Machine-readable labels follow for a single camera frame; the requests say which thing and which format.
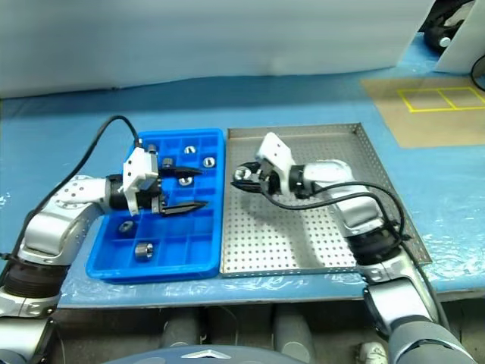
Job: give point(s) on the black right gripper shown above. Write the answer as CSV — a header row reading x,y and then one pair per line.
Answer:
x,y
270,182

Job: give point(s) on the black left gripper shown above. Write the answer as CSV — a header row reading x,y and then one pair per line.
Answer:
x,y
146,201

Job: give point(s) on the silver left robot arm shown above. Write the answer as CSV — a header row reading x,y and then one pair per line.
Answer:
x,y
57,223

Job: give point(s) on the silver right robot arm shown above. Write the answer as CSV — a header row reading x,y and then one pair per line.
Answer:
x,y
352,204

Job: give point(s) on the blue compartment tray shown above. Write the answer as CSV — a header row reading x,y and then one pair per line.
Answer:
x,y
178,250

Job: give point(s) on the metal nut left compartment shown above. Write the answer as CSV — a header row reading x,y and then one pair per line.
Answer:
x,y
126,226

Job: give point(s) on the perforated metal tray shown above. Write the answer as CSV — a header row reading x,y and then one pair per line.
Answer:
x,y
265,242

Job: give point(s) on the dark grey rounded shape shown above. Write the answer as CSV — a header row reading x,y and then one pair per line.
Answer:
x,y
291,330
182,331

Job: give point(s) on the dark robot torso silver emblem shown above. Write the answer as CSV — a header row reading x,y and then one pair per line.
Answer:
x,y
170,356

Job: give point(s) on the yellow tape grid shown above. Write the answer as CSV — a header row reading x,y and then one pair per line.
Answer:
x,y
405,100

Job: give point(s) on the brown cardboard sheet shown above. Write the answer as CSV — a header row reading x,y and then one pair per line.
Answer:
x,y
417,129

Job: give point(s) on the white rounded object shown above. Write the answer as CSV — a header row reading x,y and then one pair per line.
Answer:
x,y
373,352

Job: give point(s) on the black equipment with grey cylinder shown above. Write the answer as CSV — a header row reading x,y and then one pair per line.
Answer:
x,y
439,26

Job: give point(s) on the white leaning panel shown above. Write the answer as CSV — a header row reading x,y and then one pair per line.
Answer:
x,y
458,53

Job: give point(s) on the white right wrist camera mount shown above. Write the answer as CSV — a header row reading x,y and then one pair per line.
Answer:
x,y
274,149

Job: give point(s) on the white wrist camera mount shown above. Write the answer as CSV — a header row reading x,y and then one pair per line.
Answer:
x,y
138,170
274,149

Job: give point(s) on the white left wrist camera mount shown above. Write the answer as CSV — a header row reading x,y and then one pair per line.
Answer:
x,y
138,170

